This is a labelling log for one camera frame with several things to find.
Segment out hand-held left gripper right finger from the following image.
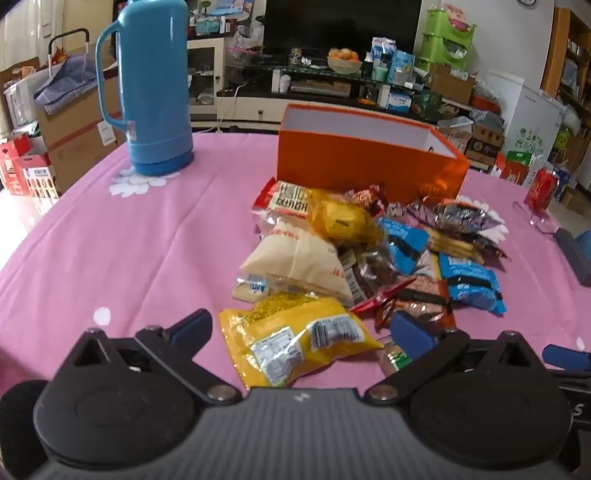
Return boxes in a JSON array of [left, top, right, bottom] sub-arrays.
[[364, 309, 549, 408]]

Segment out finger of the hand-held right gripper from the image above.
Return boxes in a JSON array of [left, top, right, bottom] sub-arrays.
[[553, 227, 591, 288], [542, 344, 591, 371]]

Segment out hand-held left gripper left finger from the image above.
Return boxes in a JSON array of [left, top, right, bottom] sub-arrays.
[[53, 308, 243, 407]]

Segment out small green red packet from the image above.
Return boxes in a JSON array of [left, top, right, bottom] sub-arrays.
[[376, 339, 413, 376]]

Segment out brown snack packet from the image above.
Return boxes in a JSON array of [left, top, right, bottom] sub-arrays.
[[374, 277, 455, 330]]

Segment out slim red snack packet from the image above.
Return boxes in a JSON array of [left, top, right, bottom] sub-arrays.
[[350, 277, 416, 315]]

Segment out clear packet blue label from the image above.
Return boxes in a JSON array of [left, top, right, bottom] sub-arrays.
[[232, 272, 279, 304]]

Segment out dark clear snack packet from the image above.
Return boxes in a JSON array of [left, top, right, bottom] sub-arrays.
[[338, 244, 399, 301]]

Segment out blue snack packet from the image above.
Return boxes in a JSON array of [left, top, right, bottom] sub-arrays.
[[376, 217, 431, 273], [438, 253, 508, 315]]

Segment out yellow striped biscuit packet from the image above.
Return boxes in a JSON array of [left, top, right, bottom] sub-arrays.
[[427, 228, 486, 265]]

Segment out large yellow snack packet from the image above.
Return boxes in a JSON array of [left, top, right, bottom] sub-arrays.
[[218, 295, 384, 388]]

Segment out grey foil snack packet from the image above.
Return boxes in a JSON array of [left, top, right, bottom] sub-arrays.
[[431, 198, 505, 241]]

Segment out beige snack packet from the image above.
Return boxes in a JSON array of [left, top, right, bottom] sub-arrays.
[[238, 231, 354, 303]]

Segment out red print rice cracker packet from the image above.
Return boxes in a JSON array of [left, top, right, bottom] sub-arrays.
[[252, 210, 315, 245]]

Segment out orange clear cake packet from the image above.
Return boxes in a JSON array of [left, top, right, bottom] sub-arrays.
[[307, 188, 386, 245]]

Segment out red-edged rice cake packet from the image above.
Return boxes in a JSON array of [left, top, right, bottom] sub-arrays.
[[252, 179, 311, 220]]

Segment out orange box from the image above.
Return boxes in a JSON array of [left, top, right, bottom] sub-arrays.
[[277, 104, 471, 206]]

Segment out red container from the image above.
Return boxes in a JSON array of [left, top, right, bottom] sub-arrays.
[[524, 168, 560, 217]]

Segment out pink tablecloth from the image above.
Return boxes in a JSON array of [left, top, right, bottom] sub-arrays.
[[0, 131, 591, 480]]

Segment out orange green carton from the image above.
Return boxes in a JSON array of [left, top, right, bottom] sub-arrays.
[[492, 150, 532, 185]]

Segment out brown printed carton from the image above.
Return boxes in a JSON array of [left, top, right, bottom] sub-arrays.
[[464, 124, 505, 160]]

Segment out white freezer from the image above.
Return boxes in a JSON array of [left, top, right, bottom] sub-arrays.
[[475, 69, 566, 160]]

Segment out wooden bookshelf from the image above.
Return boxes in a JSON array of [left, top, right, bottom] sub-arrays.
[[540, 7, 591, 139]]

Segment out black fuzzy sleeve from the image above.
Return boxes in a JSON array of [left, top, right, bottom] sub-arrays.
[[0, 381, 49, 480]]

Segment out small cardboard box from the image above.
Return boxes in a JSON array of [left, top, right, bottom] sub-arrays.
[[427, 65, 476, 104]]

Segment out red gift box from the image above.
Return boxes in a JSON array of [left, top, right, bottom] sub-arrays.
[[0, 135, 33, 195], [17, 154, 60, 198]]

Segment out large cardboard box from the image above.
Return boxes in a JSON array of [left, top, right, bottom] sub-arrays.
[[36, 69, 127, 192]]

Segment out blue white carton pack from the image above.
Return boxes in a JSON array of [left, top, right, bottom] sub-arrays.
[[370, 37, 398, 68], [387, 90, 414, 114], [390, 50, 419, 86]]

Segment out blue thermos flask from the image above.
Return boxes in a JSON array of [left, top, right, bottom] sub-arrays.
[[95, 0, 195, 176]]

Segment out green plastic rack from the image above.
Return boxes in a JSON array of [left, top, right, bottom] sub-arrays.
[[416, 6, 477, 75]]

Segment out white glass door cabinet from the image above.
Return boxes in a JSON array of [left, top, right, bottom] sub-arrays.
[[187, 37, 225, 121]]

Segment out blue cloth bag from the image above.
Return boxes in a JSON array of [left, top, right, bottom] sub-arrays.
[[33, 54, 100, 114]]

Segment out bowl of oranges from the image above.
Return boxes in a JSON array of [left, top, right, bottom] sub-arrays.
[[327, 47, 364, 75]]

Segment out white plastic crate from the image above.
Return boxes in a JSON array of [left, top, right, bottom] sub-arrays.
[[4, 74, 38, 127]]

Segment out black television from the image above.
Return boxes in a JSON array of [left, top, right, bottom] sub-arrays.
[[264, 0, 423, 52]]

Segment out black trolley handle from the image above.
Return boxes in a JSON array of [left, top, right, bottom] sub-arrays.
[[46, 28, 90, 70]]

